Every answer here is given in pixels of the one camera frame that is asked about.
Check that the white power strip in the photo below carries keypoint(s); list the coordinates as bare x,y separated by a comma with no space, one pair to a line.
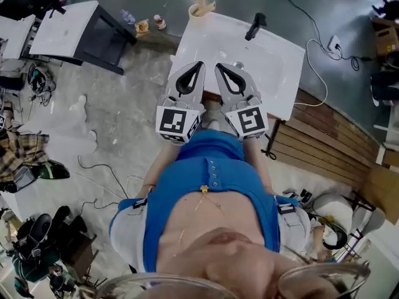
334,43

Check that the metal sink drain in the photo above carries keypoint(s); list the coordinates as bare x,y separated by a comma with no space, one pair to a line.
239,64

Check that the cardboard box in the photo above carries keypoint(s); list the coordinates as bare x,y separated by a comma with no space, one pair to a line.
386,39

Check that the person's left forearm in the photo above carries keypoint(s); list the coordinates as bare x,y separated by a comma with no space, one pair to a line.
156,173

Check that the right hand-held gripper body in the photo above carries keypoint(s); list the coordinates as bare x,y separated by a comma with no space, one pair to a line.
249,120

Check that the wooden slatted panel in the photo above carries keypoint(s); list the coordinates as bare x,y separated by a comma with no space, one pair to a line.
327,135

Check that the black cabinet with white top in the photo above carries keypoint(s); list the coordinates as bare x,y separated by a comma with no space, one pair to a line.
68,30

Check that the person's right forearm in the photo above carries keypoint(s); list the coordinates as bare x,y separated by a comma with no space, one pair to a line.
260,164

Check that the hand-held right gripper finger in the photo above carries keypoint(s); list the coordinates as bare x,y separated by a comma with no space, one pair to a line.
247,80
220,79

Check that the yellow snack packet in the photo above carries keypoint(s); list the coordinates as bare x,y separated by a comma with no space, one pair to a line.
142,27

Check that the clear water bottle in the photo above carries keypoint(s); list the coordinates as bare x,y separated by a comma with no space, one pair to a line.
127,17

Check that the person's glasses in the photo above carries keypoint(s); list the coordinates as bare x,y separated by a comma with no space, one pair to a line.
324,276

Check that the white sink basin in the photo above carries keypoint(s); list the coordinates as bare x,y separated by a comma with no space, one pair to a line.
274,61

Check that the plaid cloth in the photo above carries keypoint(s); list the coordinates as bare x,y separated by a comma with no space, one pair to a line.
22,151

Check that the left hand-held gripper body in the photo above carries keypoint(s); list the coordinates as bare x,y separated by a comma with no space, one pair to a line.
171,120

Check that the red-label jar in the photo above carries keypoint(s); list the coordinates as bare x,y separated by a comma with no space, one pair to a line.
160,22

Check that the black faucet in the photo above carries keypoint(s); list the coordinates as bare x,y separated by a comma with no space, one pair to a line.
254,26

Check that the black metal stand leg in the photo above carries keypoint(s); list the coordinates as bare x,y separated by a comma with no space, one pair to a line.
271,142

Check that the person's blue top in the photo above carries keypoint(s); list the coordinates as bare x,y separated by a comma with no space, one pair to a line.
215,170

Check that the white table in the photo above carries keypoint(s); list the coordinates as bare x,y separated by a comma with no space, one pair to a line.
15,36

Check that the black headset gear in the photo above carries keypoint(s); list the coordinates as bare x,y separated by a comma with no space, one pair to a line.
40,229

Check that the beige cup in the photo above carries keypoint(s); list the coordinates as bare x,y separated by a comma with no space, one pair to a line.
199,12

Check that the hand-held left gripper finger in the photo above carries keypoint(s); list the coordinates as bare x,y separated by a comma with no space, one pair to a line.
182,73
199,81

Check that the person's white shoe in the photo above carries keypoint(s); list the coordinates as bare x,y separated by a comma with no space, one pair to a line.
213,124

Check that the black and green device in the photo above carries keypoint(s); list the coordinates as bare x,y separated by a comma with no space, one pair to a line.
53,170

